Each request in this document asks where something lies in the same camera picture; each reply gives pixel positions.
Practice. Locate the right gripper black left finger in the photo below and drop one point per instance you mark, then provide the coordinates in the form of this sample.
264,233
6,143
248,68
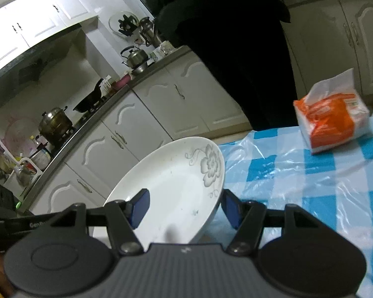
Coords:
123,217

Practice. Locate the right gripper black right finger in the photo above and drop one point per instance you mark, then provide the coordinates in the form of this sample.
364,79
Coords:
247,218

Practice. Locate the white floral plate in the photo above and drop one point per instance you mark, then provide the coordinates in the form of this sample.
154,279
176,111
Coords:
185,179

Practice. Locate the white lower kitchen cabinets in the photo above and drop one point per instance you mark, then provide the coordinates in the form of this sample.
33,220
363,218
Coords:
177,97

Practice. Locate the blue checkered plastic tablecloth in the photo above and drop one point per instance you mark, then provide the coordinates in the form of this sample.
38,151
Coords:
276,168

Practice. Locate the white dish rack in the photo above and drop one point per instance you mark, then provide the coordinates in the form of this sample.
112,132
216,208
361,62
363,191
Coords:
24,173

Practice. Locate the steel stock pot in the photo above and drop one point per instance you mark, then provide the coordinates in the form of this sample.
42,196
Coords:
54,125

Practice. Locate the black wok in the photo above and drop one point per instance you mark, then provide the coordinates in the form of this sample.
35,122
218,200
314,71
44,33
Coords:
88,101

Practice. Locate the orange tissue pack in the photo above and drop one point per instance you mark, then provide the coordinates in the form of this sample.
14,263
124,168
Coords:
332,113

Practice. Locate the pink small bowl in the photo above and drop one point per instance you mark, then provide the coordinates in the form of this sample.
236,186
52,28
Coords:
122,82

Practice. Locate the steel kettle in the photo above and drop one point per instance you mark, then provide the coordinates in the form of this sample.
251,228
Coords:
135,58

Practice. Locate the range hood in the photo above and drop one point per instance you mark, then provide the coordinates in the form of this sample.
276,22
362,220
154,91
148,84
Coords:
29,66

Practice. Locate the glass french press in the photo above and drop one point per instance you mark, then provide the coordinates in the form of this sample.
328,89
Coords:
149,33

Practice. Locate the round glass lid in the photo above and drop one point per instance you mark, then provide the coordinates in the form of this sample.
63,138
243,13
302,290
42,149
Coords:
123,23

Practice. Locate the person in black clothes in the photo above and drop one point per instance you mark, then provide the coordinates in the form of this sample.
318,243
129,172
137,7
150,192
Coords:
242,43

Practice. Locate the white upper cabinets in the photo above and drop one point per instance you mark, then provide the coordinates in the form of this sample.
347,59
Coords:
25,23

